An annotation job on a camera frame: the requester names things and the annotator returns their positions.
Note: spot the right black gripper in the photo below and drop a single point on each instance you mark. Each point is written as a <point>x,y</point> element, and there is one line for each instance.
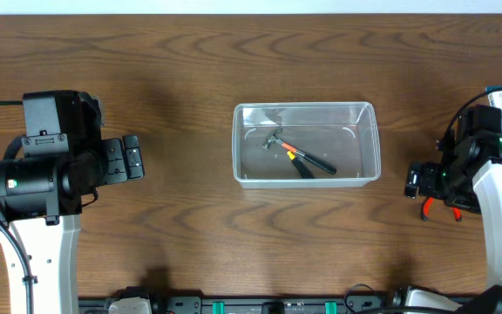
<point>439,201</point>

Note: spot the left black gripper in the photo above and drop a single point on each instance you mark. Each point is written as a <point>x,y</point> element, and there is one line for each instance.
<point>114,160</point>

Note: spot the red handled pliers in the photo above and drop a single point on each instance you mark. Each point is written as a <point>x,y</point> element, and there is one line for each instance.
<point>426,206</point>

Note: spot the clear plastic container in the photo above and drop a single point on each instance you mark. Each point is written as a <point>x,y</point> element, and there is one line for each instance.
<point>345,134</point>

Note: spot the yellow black screwdriver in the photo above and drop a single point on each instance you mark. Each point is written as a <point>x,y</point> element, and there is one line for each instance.
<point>302,169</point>

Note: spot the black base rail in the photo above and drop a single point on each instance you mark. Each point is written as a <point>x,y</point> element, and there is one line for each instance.
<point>358,299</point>

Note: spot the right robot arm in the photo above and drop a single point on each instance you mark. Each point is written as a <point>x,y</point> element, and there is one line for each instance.
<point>469,178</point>

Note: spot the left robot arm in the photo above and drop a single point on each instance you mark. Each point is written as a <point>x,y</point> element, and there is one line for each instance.
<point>42,182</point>

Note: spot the small claw hammer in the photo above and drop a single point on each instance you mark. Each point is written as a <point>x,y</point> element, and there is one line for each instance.
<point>273,137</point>

